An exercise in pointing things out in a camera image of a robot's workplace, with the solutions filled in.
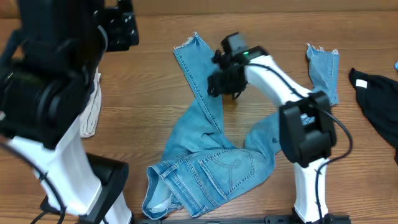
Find black garment right side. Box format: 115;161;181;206
349;68;397;149

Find blue denim jeans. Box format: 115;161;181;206
141;30;340;220

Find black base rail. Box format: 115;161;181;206
134;214;352;224

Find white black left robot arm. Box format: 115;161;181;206
1;0;139;223

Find folded beige garment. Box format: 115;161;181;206
79;68;102;138

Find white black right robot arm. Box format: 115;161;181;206
208;32;336;223

